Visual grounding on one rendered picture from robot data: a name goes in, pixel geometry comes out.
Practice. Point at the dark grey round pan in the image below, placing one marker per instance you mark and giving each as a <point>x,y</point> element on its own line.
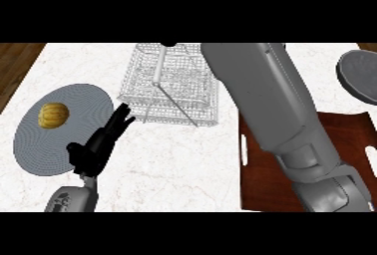
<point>361,76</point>

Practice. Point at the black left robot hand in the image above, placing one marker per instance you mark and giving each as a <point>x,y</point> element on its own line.
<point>96,142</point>

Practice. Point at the round grey tray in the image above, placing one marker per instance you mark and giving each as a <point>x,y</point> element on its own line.
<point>59,132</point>

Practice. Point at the brown wooden cutting board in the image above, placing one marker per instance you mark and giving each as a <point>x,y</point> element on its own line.
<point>275,186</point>

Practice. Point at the yellow lemon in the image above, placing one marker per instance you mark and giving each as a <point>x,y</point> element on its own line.
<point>53,115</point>

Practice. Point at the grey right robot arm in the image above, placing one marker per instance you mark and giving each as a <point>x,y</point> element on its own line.
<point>275,109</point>

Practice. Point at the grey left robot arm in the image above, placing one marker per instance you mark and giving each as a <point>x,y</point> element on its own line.
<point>71,198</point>

